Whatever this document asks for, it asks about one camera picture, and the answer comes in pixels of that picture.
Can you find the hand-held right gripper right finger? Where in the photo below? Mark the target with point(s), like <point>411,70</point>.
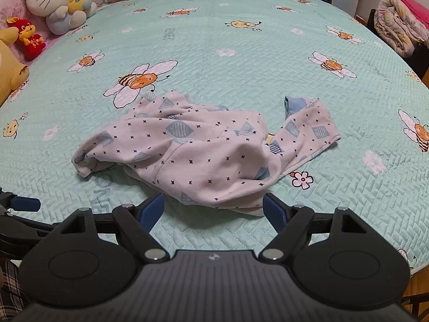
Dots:
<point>274,209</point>

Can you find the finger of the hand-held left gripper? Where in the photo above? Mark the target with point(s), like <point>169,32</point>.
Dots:
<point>25,204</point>
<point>23,229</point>

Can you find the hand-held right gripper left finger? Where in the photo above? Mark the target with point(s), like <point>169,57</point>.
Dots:
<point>152,209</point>

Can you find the white diamond-print shirt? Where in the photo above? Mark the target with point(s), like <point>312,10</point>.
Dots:
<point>207,154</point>

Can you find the person's plaid clothing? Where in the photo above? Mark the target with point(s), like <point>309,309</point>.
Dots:
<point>10,291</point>

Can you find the yellow plush toy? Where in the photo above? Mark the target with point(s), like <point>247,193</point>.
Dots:
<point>8,67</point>

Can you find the red plush toy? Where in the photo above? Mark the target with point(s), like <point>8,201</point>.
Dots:
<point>28,40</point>

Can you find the bee-print quilted bedspread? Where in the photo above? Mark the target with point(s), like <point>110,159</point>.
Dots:
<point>234,40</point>

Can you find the folded floral quilt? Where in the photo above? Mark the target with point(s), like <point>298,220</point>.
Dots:
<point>395,26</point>

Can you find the bright pink blanket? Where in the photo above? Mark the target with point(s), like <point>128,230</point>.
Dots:
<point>412,5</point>

